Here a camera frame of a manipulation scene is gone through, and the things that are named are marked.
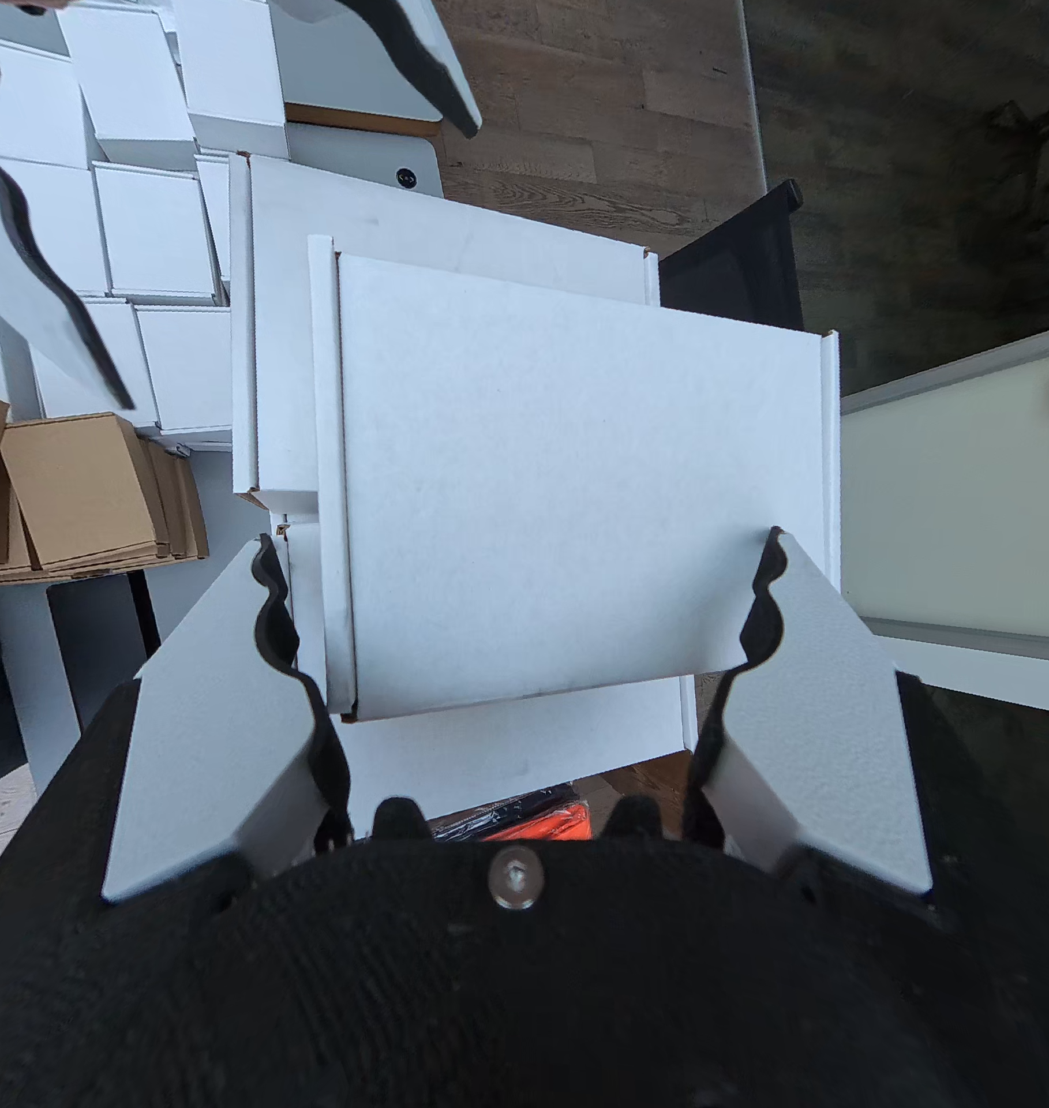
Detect glass partition panel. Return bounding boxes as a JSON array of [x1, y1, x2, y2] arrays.
[[741, 0, 1049, 399]]

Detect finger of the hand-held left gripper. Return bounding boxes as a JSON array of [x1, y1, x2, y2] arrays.
[[0, 134, 138, 412], [269, 0, 482, 140]]

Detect white cardboard box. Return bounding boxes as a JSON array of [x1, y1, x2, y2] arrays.
[[308, 234, 841, 724], [228, 153, 661, 514]]

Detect beige door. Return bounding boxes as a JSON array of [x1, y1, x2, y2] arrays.
[[838, 320, 1049, 720]]

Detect pile of white boxes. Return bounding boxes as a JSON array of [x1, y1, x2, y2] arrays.
[[0, 0, 292, 451]]

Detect stack of wrapped coloured cloths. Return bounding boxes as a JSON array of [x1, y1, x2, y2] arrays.
[[428, 781, 595, 843]]

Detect stack of brown flat boxes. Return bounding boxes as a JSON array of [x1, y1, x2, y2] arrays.
[[0, 385, 211, 590]]

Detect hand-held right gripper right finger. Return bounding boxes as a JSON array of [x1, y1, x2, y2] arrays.
[[684, 525, 934, 899]]

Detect white box wall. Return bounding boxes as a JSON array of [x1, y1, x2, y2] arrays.
[[272, 511, 699, 822]]

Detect black mesh chair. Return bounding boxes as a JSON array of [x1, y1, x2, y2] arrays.
[[658, 179, 807, 334]]

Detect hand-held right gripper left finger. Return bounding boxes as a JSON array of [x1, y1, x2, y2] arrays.
[[100, 532, 353, 903]]

